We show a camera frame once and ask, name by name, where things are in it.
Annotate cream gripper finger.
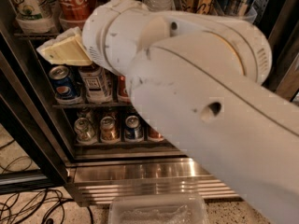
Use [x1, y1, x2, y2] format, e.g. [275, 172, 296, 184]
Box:
[36, 27, 93, 66]

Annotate red coke can top shelf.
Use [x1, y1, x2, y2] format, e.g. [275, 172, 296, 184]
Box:
[58, 0, 96, 30]

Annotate red coke can shelf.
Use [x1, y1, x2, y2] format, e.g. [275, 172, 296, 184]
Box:
[58, 0, 96, 30]
[117, 76, 130, 103]

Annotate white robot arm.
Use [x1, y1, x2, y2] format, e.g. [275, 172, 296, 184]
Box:
[38, 0, 299, 224]

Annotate blue pepsi can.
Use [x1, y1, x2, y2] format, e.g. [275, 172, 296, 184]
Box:
[49, 65, 82, 105]

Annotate white 7up can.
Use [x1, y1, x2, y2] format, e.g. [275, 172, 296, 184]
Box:
[10, 0, 58, 34]

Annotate red coke can middle shelf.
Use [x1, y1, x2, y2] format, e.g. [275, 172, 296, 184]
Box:
[117, 76, 130, 103]

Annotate silver can bottom shelf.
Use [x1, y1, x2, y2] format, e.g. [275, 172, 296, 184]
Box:
[74, 118, 96, 145]

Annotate orange can bottom shelf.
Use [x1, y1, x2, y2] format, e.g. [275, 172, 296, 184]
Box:
[100, 116, 120, 144]

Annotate blue can bottom shelf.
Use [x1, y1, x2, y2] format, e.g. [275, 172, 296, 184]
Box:
[124, 115, 144, 142]

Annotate red can bottom shelf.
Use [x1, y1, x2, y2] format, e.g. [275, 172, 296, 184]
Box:
[148, 126, 164, 142]

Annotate brown tea bottle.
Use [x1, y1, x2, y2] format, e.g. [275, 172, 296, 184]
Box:
[78, 64, 112, 104]

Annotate clear plastic bin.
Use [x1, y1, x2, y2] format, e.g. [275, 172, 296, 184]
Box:
[108, 193, 210, 224]

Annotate black floor cables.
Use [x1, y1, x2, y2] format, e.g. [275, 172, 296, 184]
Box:
[0, 138, 94, 224]

